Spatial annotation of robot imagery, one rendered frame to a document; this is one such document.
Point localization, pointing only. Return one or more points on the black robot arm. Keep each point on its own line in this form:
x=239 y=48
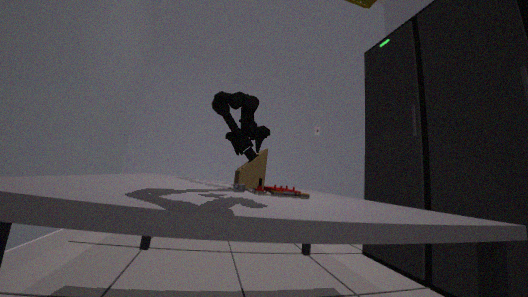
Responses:
x=236 y=100

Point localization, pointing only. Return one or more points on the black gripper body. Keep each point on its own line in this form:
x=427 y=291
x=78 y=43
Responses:
x=247 y=129

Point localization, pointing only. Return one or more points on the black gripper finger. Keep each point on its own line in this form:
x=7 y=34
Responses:
x=258 y=140
x=235 y=144

